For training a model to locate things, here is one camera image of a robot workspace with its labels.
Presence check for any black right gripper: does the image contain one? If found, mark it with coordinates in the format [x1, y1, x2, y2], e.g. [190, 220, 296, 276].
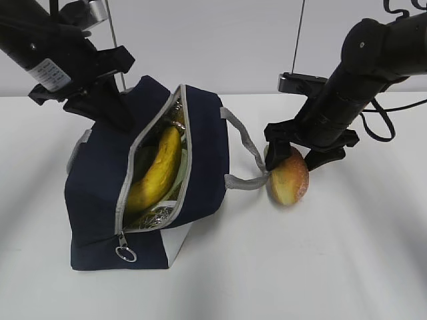
[264, 119, 360, 171]

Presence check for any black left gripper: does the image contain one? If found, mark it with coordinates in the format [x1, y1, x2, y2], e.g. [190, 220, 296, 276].
[28, 31, 135, 131]

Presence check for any brown bread roll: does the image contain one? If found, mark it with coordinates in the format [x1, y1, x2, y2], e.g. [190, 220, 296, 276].
[267, 146, 309, 206]

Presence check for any navy blue lunch bag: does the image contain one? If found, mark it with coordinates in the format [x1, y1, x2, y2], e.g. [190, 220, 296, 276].
[65, 76, 269, 271]

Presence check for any yellow banana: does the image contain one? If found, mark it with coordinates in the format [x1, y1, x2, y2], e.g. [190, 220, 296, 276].
[125, 127, 181, 214]

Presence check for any green lidded glass container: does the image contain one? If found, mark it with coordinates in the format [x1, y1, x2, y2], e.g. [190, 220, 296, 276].
[131, 146, 187, 199]

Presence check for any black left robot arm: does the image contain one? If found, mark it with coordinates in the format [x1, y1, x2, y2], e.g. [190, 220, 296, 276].
[1, 1, 135, 131]

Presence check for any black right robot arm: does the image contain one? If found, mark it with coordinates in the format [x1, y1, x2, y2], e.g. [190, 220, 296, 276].
[264, 1, 426, 171]

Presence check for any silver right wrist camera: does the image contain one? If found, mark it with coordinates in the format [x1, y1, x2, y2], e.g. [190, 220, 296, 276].
[278, 72, 328, 97]

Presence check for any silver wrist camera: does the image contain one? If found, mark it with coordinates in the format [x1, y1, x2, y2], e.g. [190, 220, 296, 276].
[278, 72, 328, 97]
[59, 0, 108, 31]

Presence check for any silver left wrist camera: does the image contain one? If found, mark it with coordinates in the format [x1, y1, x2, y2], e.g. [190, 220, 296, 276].
[59, 0, 108, 31]

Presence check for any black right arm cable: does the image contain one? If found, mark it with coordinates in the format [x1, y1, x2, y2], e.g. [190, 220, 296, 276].
[358, 0, 427, 141]

